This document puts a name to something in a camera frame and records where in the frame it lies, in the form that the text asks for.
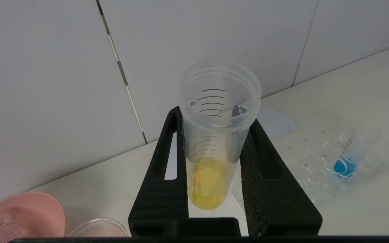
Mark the test tube with blue pigment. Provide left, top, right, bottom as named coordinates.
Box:
left=332, top=128, right=381, bottom=179

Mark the clear glass beaker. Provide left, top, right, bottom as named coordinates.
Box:
left=67, top=217, right=130, bottom=237

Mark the test tube with red pigment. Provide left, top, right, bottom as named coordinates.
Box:
left=0, top=216, right=24, bottom=239

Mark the pink plastic bowl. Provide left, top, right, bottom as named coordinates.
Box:
left=0, top=192, right=66, bottom=239

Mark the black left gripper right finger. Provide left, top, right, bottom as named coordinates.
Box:
left=239, top=118, right=323, bottom=237

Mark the white paper sheet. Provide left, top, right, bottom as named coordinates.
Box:
left=166, top=103, right=299, bottom=181

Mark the test tube with yellow pigment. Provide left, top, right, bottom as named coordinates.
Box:
left=179, top=61, right=262, bottom=211

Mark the clear acrylic test tube rack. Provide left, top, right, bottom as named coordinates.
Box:
left=279, top=123, right=389, bottom=205

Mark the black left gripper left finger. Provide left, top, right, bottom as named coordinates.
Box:
left=128, top=105, right=190, bottom=237

